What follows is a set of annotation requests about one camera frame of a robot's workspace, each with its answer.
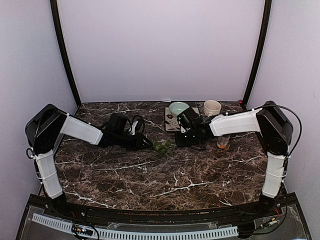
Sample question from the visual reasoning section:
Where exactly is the circuit board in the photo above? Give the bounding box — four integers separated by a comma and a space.
260, 217, 281, 229
71, 224, 94, 236

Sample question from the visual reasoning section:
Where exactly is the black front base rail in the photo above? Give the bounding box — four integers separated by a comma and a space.
16, 193, 311, 240

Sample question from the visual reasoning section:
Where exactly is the floral square ceramic plate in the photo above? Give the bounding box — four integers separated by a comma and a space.
164, 106, 201, 132

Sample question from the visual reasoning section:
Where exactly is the green pill organizer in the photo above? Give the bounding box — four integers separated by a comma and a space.
152, 140, 172, 155

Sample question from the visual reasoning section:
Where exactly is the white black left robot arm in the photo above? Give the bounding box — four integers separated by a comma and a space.
25, 104, 153, 200

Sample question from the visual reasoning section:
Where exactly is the orange grey-capped pill bottle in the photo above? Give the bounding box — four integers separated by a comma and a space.
216, 134, 230, 149

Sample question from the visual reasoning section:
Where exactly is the white slotted cable duct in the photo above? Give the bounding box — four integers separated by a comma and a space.
31, 213, 239, 240

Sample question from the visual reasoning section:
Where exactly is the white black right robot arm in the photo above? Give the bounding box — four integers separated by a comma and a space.
175, 101, 293, 217

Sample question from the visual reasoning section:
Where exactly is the left circuit board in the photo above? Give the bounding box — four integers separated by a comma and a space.
71, 224, 94, 236

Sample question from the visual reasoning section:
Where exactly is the black right corner post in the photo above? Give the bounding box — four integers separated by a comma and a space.
240, 0, 273, 109

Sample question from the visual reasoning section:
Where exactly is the cream floral ceramic mug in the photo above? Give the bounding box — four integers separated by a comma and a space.
203, 100, 222, 117

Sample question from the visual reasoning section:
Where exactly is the right circuit board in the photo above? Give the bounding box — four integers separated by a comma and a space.
260, 217, 281, 229

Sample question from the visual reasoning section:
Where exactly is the plain teal ceramic bowl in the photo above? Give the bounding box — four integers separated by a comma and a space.
169, 101, 190, 117

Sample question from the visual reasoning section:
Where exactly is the black left corner post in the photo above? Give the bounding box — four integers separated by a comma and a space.
49, 0, 82, 108

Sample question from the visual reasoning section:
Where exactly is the black corner post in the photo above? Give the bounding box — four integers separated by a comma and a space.
49, 0, 82, 108
240, 0, 273, 109

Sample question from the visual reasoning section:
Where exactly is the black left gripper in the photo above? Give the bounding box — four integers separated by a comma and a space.
114, 131, 153, 152

